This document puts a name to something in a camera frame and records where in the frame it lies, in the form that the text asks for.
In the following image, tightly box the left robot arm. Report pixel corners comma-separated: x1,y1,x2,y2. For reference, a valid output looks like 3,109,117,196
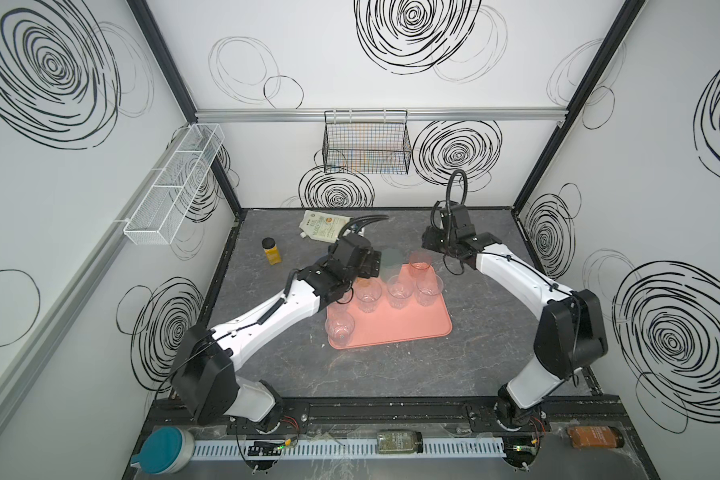
169,233,382,432

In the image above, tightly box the yellow spice jar black lid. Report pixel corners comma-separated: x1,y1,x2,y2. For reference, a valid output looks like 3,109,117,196
261,237,282,265

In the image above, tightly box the white slotted cable duct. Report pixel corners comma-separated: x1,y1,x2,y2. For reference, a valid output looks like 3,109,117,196
191,437,506,461

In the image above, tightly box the teal lidded container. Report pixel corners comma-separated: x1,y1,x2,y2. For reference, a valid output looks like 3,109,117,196
129,427,195,475

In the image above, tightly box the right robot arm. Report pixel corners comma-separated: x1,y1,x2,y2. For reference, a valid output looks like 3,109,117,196
422,200,608,431

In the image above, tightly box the teal green plastic cup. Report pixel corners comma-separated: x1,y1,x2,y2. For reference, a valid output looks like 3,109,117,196
379,248,406,282

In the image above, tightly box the black mounting rail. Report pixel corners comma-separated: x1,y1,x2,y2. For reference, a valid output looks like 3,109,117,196
146,395,628,433

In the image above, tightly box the pink plastic tray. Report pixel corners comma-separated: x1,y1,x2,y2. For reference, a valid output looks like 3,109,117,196
327,264,452,350

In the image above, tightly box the clear short glass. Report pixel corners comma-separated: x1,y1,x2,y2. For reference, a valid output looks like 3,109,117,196
353,278,382,314
386,275,413,309

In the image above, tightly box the black wire basket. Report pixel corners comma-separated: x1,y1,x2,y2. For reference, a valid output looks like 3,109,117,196
321,109,413,175

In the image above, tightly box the pink translucent plastic cup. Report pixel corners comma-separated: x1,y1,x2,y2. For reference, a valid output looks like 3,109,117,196
408,250,432,278

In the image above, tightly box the white mesh wall shelf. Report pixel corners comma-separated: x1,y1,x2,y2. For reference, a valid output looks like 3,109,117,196
123,123,225,246

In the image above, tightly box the white green sugar pouch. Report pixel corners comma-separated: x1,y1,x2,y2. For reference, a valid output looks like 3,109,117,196
299,210,351,243

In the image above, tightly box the clear ribbed plastic cup back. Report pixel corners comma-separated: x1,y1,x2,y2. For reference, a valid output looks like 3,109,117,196
325,312,355,347

